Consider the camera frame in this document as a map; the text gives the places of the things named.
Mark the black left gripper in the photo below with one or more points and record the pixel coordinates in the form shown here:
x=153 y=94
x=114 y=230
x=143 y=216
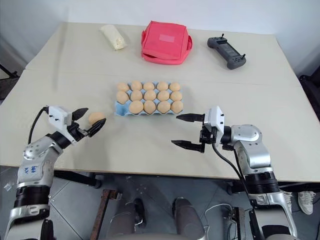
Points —
x=75 y=131

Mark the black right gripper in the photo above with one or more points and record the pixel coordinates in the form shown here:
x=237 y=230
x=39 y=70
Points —
x=207 y=138

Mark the beige egg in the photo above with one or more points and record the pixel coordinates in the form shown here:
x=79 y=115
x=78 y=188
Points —
x=174 y=86
x=175 y=95
x=163 y=95
x=162 y=86
x=149 y=86
x=122 y=97
x=150 y=107
x=123 y=87
x=136 y=85
x=136 y=107
x=177 y=106
x=95 y=117
x=164 y=106
x=150 y=95
x=136 y=95

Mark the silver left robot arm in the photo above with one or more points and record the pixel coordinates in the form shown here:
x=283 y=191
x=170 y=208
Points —
x=37 y=160

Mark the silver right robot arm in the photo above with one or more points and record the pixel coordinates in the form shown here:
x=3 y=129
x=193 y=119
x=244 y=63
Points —
x=255 y=152

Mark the blue egg carton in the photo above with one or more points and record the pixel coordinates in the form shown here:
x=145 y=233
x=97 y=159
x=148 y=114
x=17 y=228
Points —
x=121 y=108

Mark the black table caster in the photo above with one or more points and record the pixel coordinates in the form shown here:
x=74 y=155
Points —
x=229 y=188
x=97 y=182

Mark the white plastic packet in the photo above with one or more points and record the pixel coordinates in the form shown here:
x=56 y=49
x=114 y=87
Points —
x=113 y=37

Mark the dark grey rounded leg shape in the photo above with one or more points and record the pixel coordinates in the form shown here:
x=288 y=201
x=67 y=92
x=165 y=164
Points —
x=186 y=217
x=125 y=220

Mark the grey remote controller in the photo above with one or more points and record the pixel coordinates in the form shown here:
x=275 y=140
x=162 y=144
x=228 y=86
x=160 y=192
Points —
x=226 y=51

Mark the rusty metal bar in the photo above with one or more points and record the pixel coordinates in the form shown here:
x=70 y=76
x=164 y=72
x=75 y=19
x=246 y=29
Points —
x=105 y=207

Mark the pink fabric bag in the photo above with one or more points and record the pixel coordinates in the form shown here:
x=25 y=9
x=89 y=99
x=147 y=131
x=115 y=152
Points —
x=163 y=43

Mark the black stand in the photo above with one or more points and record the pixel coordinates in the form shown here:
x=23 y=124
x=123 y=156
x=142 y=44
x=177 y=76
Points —
x=7 y=72

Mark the black chair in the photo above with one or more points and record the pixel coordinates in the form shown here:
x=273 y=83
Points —
x=311 y=92

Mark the white sneaker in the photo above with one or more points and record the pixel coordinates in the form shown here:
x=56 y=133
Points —
x=307 y=201

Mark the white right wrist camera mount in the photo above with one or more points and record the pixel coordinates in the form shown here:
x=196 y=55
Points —
x=215 y=120

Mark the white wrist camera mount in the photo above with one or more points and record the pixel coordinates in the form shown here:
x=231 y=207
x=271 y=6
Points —
x=58 y=115
x=215 y=120

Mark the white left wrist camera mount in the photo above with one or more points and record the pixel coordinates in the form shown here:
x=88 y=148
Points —
x=58 y=115

